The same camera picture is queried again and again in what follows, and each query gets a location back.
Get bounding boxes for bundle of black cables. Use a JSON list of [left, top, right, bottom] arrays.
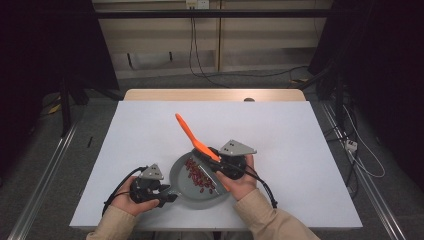
[[324, 99, 360, 198]]

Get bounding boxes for dark curtain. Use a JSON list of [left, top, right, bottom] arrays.
[[0, 0, 120, 176], [308, 0, 424, 183]]

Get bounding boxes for person's right hand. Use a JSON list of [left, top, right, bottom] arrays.
[[214, 155, 258, 202]]

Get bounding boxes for red beans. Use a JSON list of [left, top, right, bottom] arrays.
[[184, 158, 217, 195]]

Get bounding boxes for person's left hand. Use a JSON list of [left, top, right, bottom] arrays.
[[111, 175, 160, 217]]

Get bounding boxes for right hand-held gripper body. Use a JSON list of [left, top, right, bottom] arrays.
[[209, 139, 258, 179]]

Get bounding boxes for aluminium floor rail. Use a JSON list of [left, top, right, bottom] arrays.
[[7, 123, 79, 240], [321, 101, 408, 240]]

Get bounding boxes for white floor cable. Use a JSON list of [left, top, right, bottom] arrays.
[[343, 104, 386, 179]]

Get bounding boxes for grey dustpan with orange edge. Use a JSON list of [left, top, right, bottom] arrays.
[[166, 148, 233, 211]]

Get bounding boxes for white table mat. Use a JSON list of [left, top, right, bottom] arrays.
[[69, 100, 364, 231]]

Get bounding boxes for orange brush with grey bristles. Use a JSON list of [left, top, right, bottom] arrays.
[[174, 113, 232, 196]]

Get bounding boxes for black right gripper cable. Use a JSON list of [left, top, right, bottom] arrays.
[[233, 163, 278, 209]]

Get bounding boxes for wooden table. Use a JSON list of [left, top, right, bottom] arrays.
[[123, 88, 307, 102]]

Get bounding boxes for black metal stand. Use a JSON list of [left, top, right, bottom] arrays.
[[298, 64, 346, 134], [59, 74, 124, 138]]

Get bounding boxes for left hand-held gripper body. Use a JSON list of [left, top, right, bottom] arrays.
[[129, 163, 165, 205]]

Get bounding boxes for white wall socket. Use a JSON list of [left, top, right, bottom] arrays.
[[185, 0, 210, 10]]

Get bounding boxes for black floor cable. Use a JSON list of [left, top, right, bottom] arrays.
[[199, 65, 309, 79]]

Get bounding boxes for black hanging wall cable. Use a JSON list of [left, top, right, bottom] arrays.
[[188, 17, 231, 89]]

